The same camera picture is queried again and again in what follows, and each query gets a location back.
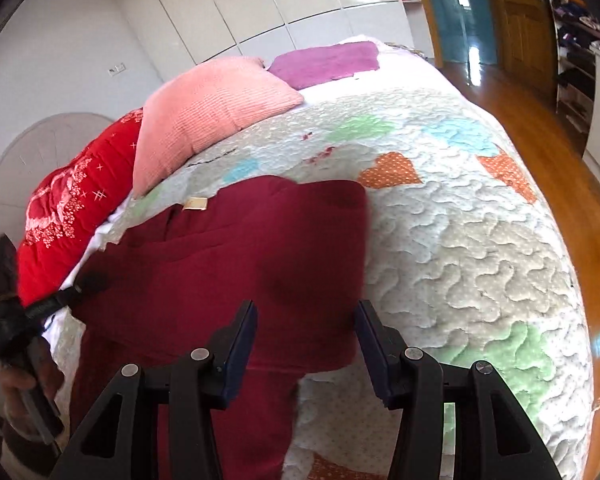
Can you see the pink pillow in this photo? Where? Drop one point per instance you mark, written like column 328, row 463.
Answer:
column 205, row 115

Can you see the white wardrobe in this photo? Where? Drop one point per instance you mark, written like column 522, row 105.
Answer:
column 255, row 0

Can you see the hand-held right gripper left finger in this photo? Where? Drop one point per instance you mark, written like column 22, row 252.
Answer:
column 240, row 350

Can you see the white wall socket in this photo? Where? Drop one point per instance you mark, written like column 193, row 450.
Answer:
column 116, row 69

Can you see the dark red garment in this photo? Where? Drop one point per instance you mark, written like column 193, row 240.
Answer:
column 205, row 260

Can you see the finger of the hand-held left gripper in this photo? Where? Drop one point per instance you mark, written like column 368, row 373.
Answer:
column 75, row 292

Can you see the person's left hand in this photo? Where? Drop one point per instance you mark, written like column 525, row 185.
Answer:
column 47, row 370

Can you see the pile of mixed clothes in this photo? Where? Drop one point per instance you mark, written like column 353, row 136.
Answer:
column 575, row 10

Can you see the heart patchwork quilt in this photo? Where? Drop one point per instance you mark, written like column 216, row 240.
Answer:
column 455, row 240

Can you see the wooden door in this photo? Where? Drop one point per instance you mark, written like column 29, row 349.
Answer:
column 520, row 25

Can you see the grey round headboard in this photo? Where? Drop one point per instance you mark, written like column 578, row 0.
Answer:
column 30, row 150

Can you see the open shelf rack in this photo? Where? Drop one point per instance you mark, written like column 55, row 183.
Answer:
column 575, row 85

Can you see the purple cloth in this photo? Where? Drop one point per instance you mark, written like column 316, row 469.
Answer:
column 325, row 62

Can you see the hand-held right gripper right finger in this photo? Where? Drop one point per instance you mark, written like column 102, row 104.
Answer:
column 372, row 350

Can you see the red floral duvet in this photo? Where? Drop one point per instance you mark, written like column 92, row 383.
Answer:
column 80, row 185

